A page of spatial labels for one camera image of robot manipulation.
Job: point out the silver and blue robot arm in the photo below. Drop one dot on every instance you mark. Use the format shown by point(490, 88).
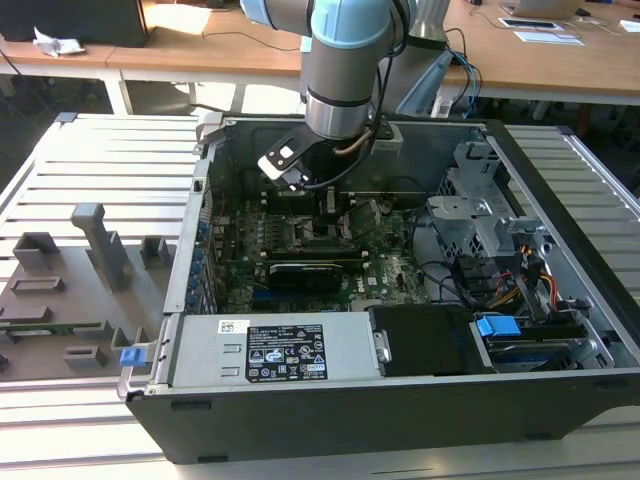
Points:
point(340, 70)

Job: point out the CPU socket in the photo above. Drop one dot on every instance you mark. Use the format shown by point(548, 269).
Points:
point(320, 232)

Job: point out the black RAM slot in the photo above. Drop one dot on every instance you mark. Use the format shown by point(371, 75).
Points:
point(315, 252)
point(315, 262)

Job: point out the blue expansion slot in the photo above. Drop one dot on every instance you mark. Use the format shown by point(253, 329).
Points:
point(265, 299)

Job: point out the black graphics card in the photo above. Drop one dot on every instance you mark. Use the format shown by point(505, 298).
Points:
point(305, 277)

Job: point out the pale blue teach pendant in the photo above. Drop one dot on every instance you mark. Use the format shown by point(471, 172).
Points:
point(425, 85)

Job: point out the green motherboard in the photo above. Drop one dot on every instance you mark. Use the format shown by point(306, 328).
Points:
point(380, 280)

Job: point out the metal drive cage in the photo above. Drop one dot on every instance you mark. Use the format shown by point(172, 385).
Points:
point(450, 225)

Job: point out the wooden desk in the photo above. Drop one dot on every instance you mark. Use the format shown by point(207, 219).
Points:
point(200, 55)
point(550, 70)

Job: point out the black plastic shroud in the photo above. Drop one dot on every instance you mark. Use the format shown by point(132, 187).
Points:
point(425, 340)

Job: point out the grey power supply unit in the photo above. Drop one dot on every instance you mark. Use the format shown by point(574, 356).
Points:
point(200, 350)

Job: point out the blue disk carrier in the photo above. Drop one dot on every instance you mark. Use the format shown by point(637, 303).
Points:
point(497, 327)

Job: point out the white framed tablet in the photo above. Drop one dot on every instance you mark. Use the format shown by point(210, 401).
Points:
point(530, 24)

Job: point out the white paper sheet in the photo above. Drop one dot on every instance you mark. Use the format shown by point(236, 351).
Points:
point(631, 26)
point(547, 38)

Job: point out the black PC case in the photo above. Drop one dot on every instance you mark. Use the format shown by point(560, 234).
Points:
point(350, 425)

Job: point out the silver laptop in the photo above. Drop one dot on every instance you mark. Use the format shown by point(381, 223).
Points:
point(540, 6)

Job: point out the blue case latch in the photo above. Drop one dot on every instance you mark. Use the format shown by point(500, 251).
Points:
point(132, 357)

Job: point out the black monitor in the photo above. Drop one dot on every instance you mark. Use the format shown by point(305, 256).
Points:
point(75, 20)

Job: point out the grey parts rack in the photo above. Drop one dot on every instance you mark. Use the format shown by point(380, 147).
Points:
point(75, 310)

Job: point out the crumpled white paper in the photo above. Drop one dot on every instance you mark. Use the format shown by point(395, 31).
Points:
point(57, 45)

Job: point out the green RAM stick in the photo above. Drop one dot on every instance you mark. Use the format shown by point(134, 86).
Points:
point(60, 329)

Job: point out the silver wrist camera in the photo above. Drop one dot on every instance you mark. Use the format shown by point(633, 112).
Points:
point(287, 155)

